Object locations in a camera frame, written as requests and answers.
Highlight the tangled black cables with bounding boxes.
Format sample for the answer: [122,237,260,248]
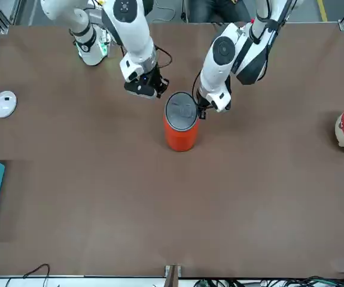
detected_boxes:
[195,271,344,287]

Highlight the thin black looped cable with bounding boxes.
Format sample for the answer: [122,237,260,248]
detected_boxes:
[23,263,51,287]

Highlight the grey round bin lid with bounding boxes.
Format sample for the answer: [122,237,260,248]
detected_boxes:
[164,91,199,131]

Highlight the white round disc device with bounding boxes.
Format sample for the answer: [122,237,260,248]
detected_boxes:
[0,90,18,118]

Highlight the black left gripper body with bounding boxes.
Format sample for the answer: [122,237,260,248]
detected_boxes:
[195,88,212,109]

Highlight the red cylindrical trash bin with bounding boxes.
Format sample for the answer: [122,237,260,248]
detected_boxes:
[163,91,200,152]

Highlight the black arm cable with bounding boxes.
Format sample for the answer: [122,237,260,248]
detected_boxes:
[153,44,172,69]
[191,69,204,102]

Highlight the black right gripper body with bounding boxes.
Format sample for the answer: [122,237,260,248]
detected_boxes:
[143,64,163,90]

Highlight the person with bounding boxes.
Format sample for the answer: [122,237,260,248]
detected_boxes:
[186,0,252,23]

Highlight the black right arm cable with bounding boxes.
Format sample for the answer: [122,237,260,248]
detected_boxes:
[153,44,172,69]

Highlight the metal table edge bracket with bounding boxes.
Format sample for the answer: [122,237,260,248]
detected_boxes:
[164,264,182,287]

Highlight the thin grey floor cable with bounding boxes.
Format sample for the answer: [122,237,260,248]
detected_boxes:
[153,0,187,23]

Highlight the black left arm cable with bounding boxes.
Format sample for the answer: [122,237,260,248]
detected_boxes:
[191,69,204,102]

